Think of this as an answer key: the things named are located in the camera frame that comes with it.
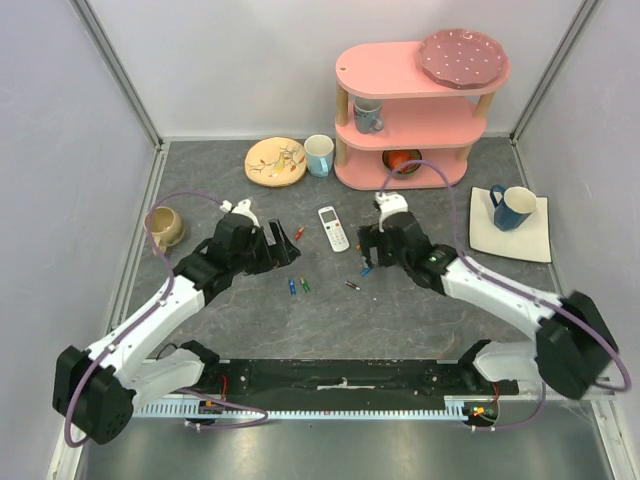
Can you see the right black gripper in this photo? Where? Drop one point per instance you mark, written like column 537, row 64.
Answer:
column 376, row 245

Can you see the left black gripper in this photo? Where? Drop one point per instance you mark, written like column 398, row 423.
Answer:
column 288, row 253

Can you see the white remote control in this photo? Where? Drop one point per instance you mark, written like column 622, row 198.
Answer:
column 333, row 229

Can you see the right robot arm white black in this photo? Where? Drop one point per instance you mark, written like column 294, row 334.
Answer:
column 572, row 343

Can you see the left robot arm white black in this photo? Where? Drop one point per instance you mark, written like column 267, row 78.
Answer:
column 98, row 389

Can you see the red orange battery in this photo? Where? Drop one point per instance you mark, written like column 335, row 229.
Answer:
column 299, row 232

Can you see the green battery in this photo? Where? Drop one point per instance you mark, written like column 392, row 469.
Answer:
column 305, row 285

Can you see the black battery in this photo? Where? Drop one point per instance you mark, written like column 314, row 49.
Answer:
column 352, row 285

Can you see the patterned dark bowl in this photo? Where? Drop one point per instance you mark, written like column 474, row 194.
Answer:
column 394, row 173

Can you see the yellow floral plate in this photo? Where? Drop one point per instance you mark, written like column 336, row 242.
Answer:
column 275, row 162

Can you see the orange cup in bowl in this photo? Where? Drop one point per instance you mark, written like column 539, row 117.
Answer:
column 399, row 160

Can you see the light blue mug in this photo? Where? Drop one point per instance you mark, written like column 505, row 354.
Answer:
column 319, row 151

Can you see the pink three-tier shelf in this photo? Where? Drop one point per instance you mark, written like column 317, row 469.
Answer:
column 441, row 123

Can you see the beige ceramic mug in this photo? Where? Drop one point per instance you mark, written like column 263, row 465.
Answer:
column 167, row 229

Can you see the grey mug on shelf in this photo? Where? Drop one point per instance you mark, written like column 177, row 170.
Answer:
column 367, row 115

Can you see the dark blue mug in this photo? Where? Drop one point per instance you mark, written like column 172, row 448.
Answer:
column 512, row 206

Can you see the white square plate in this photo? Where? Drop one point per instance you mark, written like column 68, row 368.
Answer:
column 528, row 242

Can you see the pink polka dot plate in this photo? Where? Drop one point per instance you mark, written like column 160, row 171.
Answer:
column 462, row 59

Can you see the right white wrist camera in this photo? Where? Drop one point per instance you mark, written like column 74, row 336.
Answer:
column 389, row 204

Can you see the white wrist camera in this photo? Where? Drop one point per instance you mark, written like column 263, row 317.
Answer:
column 389, row 204
column 241, row 208

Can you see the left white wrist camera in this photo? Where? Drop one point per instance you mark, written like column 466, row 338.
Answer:
column 241, row 208

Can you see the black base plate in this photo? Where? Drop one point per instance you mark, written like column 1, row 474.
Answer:
column 346, row 385

